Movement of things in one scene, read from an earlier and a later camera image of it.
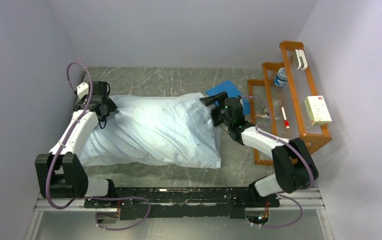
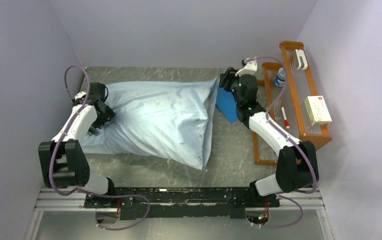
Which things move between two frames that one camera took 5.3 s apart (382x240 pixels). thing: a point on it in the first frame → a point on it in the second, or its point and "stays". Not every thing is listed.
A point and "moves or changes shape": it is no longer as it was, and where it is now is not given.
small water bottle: x=280 y=79 stays
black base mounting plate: x=181 y=202 stays
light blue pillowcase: x=175 y=130 moves or changes shape
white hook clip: x=300 y=53 stays
